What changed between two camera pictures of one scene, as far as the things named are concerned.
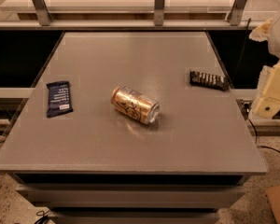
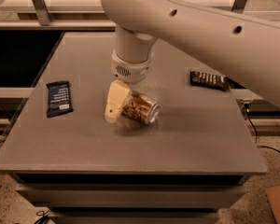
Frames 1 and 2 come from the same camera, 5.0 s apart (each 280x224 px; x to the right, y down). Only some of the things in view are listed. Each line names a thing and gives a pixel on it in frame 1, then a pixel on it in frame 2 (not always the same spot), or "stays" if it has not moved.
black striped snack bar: x=209 y=79 stays
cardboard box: x=279 y=200 stays
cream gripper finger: x=273 y=90 to x=119 y=94
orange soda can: x=135 y=104 stays
